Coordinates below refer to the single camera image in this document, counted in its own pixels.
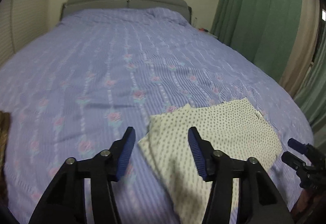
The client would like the cream polka dot shirt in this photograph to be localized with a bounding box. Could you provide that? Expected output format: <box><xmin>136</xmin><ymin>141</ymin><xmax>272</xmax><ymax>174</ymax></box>
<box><xmin>138</xmin><ymin>98</ymin><xmax>282</xmax><ymax>223</ymax></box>

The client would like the stack of folded clothes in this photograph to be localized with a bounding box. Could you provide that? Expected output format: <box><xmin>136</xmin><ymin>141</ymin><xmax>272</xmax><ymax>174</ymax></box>
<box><xmin>0</xmin><ymin>111</ymin><xmax>11</xmax><ymax>206</ymax></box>

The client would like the green curtain at right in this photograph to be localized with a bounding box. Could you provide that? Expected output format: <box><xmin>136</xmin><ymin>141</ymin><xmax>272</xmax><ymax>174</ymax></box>
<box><xmin>294</xmin><ymin>33</ymin><xmax>325</xmax><ymax>133</ymax></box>

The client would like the green curtain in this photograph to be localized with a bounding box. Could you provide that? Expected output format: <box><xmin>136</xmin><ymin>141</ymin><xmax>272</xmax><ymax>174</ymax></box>
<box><xmin>210</xmin><ymin>0</ymin><xmax>302</xmax><ymax>81</ymax></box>
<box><xmin>294</xmin><ymin>33</ymin><xmax>325</xmax><ymax>133</ymax></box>

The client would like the beige curtain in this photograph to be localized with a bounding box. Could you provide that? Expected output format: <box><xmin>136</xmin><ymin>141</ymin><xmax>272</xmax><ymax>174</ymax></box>
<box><xmin>279</xmin><ymin>0</ymin><xmax>320</xmax><ymax>97</ymax></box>

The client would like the purple floral bed cover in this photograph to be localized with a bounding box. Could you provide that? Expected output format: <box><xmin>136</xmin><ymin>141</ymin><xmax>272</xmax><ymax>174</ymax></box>
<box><xmin>1</xmin><ymin>8</ymin><xmax>313</xmax><ymax>223</ymax></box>

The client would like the grey upholstered headboard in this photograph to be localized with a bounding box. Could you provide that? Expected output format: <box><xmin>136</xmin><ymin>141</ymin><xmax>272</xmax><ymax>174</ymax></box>
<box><xmin>60</xmin><ymin>0</ymin><xmax>192</xmax><ymax>23</ymax></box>

